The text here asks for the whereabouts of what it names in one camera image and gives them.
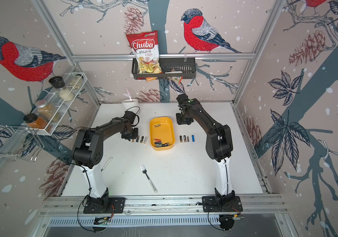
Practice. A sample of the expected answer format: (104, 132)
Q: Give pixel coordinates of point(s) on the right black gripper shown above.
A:
(179, 122)

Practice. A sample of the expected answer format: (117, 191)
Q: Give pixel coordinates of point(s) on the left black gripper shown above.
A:
(135, 136)

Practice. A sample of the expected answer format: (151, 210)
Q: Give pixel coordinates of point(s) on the yellow plastic storage box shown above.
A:
(165, 133)

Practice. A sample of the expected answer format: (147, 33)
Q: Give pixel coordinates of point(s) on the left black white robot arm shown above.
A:
(88, 152)

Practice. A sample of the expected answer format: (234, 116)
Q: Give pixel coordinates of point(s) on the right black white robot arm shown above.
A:
(218, 145)

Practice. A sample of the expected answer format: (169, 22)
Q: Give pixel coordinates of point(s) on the white ceramic cup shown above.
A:
(131, 105)

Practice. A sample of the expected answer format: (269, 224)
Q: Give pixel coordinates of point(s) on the silver metal fork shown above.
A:
(144, 171)

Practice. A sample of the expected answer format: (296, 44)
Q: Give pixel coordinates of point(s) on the small clear spice jar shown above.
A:
(76, 82)

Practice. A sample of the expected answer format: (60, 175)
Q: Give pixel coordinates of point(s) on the red cassava chips bag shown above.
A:
(145, 48)

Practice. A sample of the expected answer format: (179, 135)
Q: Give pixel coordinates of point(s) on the clear acrylic spice rack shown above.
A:
(62, 107)

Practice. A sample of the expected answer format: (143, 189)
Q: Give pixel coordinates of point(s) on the silver lid spice jar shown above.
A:
(47, 111)

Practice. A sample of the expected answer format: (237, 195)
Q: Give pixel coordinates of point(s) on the red spice jar black lid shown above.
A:
(37, 122)

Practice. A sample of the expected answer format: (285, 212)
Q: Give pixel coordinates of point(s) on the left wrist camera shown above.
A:
(130, 116)

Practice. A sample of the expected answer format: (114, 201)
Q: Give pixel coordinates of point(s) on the silver spoon white handle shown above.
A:
(106, 164)

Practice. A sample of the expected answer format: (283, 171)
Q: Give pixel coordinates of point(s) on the black wall basket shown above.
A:
(171, 67)

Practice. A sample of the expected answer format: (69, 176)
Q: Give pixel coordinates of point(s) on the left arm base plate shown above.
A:
(115, 206)

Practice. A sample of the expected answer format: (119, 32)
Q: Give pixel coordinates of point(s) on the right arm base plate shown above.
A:
(215, 204)

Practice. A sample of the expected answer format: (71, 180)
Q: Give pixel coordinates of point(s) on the wire rack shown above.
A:
(20, 142)

